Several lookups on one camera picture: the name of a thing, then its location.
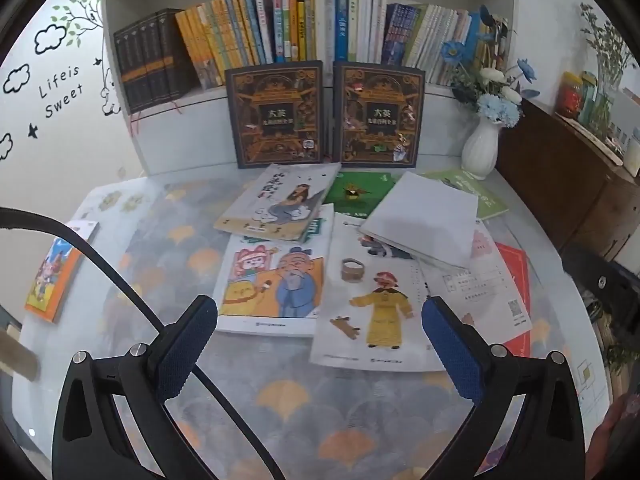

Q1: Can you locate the white ribbed vase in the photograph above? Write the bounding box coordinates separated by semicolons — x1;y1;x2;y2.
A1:
461;110;502;181

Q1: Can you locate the row of dark and yellow books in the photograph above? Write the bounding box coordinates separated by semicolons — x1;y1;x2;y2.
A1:
112;0;318;116

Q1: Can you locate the green leafy plant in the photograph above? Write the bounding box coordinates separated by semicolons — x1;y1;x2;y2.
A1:
580;2;640;111

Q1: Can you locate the green-tinted glass jar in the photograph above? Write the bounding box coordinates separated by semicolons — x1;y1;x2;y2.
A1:
579;71;599;127

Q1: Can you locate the yellow-robed figure book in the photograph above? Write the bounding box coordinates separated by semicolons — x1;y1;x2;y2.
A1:
309;211;453;372

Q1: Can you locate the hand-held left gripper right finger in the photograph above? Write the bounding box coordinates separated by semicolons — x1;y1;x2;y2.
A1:
421;296;586;480

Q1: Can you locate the red jar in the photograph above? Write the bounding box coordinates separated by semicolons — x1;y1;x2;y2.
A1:
556;72;584;120

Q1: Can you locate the clear glass vase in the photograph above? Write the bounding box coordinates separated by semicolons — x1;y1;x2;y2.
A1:
595;72;626;138

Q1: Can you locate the wooden tray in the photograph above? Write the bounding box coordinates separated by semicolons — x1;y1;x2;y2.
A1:
554;110;626;167

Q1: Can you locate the grey ink-painting sage book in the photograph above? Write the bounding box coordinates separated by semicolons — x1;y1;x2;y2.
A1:
213;162;342;243

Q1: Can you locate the row of white and blue books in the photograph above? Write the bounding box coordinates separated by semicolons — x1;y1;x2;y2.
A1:
325;0;511;86

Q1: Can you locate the pastel pink and blue book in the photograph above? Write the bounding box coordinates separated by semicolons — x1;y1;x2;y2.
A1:
417;220;532;341

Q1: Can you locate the dark ornate hardcover book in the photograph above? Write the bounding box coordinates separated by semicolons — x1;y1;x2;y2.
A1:
224;60;325;169
332;61;426;169

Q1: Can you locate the red book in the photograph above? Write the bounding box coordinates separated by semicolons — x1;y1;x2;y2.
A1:
492;241;532;358

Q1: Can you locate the grey ginkgo-pattern tablecloth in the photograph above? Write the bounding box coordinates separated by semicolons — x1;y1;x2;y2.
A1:
22;162;616;480

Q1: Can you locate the beige wooden block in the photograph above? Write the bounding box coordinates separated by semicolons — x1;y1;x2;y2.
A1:
0;329;41;382

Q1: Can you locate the white container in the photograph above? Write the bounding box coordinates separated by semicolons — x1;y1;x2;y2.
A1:
622;130;640;177

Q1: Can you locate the orange cartoon book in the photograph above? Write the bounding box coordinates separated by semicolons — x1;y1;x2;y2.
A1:
24;221;101;323

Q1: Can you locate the dark green book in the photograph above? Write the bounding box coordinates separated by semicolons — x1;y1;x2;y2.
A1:
325;171;398;216

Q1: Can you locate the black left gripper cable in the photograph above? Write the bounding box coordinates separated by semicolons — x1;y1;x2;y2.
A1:
0;206;273;480

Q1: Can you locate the plain white cover book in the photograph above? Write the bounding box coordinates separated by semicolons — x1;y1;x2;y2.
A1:
357;171;479;270

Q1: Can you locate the brown wooden cabinet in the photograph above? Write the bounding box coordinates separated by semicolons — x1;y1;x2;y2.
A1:
495;97;640;266

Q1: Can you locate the light green book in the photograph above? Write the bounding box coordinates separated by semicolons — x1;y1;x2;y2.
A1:
422;169;510;221

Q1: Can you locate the cartoon blue-robed elder book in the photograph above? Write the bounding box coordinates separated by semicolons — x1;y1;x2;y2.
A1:
212;203;335;337

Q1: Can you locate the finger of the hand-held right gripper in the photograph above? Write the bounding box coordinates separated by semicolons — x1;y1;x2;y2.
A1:
561;245;640;313

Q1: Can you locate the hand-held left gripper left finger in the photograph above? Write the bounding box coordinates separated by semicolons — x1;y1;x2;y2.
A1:
51;295;219;480

